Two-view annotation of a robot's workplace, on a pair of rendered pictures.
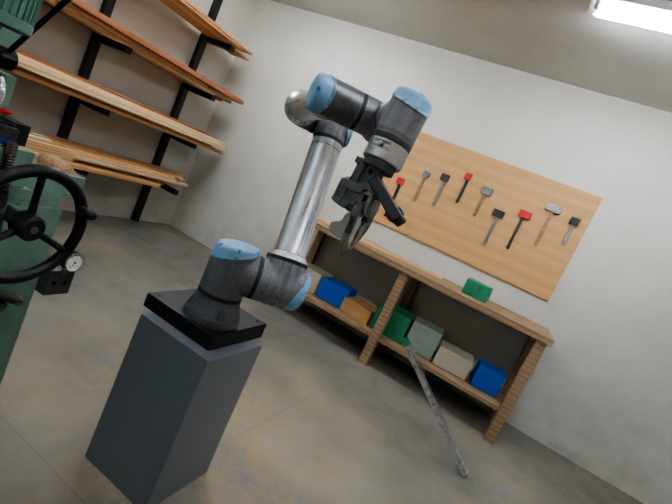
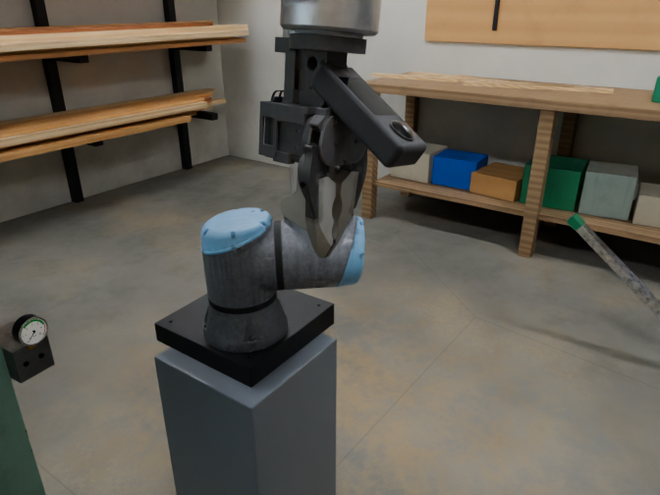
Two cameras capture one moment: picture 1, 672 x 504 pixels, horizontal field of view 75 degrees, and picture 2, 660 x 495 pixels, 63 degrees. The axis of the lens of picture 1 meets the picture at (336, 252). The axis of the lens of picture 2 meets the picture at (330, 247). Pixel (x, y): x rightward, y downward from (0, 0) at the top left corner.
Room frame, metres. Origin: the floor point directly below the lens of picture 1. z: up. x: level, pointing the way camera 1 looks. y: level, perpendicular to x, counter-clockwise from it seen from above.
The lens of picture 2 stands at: (0.44, -0.13, 1.28)
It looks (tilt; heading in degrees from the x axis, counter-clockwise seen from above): 24 degrees down; 14
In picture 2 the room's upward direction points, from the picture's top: straight up
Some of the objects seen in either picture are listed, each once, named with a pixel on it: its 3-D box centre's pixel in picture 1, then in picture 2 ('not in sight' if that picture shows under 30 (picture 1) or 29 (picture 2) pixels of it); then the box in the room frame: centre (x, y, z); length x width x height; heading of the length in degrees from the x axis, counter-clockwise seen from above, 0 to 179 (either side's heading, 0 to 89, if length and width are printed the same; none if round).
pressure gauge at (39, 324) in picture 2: (70, 262); (29, 332); (1.23, 0.70, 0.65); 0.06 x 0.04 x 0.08; 162
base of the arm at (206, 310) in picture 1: (216, 303); (244, 309); (1.42, 0.30, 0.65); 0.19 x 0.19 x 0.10
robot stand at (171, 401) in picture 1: (176, 399); (254, 437); (1.42, 0.30, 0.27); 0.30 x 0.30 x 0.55; 68
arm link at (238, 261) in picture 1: (233, 267); (243, 254); (1.42, 0.29, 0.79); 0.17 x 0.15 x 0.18; 108
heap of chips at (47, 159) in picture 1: (53, 160); not in sight; (1.21, 0.84, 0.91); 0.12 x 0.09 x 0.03; 72
